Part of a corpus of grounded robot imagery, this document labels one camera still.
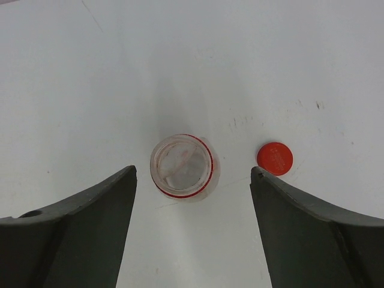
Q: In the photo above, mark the red label clear bottle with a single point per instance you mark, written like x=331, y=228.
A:
x=185, y=167

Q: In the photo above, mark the red bottle cap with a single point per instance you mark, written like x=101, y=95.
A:
x=275, y=157

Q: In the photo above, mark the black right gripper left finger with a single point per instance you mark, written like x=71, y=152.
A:
x=76, y=242

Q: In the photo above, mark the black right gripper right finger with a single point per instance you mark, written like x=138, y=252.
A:
x=309, y=242

